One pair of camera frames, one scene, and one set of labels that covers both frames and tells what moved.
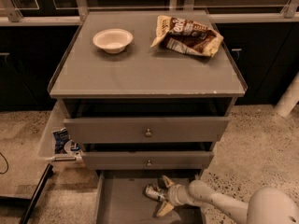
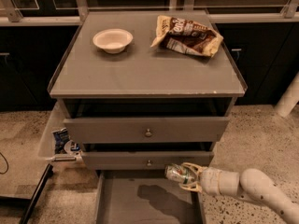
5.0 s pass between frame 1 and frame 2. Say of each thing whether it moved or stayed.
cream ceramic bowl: stayed
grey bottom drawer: stayed
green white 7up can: moved
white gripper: moved
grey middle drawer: stayed
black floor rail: stayed
